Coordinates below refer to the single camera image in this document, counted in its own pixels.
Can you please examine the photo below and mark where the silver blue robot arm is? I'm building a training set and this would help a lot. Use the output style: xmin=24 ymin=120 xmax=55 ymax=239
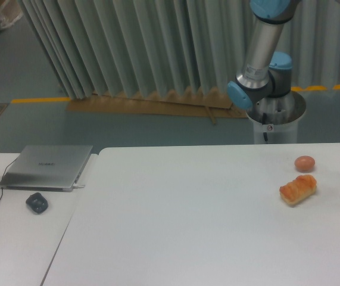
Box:
xmin=227 ymin=1 xmax=340 ymax=110

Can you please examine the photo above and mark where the brown cardboard sheet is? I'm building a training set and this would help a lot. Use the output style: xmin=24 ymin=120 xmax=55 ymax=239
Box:
xmin=66 ymin=86 xmax=247 ymax=124

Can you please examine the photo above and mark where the grey green pleated curtain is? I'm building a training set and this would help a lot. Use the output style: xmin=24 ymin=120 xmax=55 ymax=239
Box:
xmin=19 ymin=1 xmax=340 ymax=99

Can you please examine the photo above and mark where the silver closed laptop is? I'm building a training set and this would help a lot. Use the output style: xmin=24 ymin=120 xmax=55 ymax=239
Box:
xmin=0 ymin=145 xmax=93 ymax=191

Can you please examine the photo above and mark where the brown egg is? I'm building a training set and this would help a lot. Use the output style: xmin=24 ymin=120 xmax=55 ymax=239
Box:
xmin=294 ymin=156 xmax=316 ymax=172

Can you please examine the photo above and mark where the orange bread loaf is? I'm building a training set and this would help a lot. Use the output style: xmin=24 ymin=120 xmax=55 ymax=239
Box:
xmin=279 ymin=175 xmax=317 ymax=206

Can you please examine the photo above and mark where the black round controller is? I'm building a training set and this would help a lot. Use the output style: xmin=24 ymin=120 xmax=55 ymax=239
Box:
xmin=26 ymin=192 xmax=49 ymax=215

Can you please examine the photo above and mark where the white laptop plug cable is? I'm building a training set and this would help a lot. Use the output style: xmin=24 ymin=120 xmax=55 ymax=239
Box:
xmin=73 ymin=154 xmax=96 ymax=189

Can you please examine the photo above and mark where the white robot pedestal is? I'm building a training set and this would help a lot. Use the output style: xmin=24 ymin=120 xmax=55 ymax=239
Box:
xmin=247 ymin=91 xmax=306 ymax=144

